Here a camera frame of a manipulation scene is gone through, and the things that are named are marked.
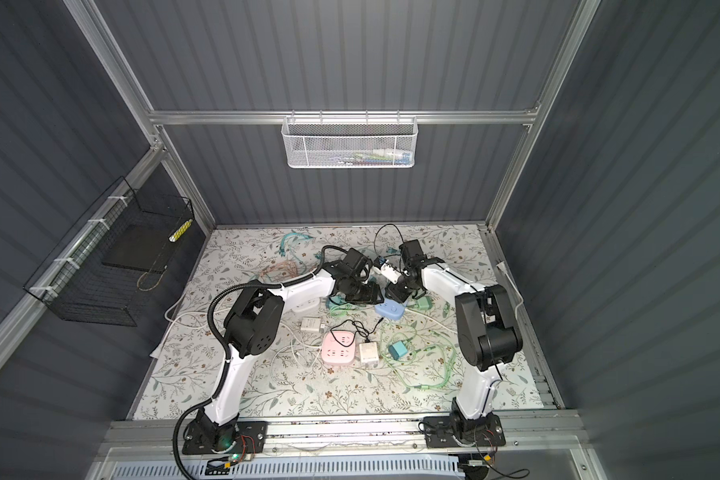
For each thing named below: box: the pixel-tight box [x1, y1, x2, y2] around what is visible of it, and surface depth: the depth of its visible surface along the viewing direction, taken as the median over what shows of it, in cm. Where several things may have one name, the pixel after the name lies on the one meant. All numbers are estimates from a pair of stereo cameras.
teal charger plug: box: [388, 340, 408, 360], surface depth 88 cm
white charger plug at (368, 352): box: [359, 342, 379, 363], surface depth 86 cm
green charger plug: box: [416, 296, 433, 311], surface depth 98 cm
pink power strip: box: [321, 330, 355, 364], surface depth 87 cm
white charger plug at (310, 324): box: [300, 317, 321, 331], surface depth 93 cm
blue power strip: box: [374, 298, 406, 320], surface depth 96 cm
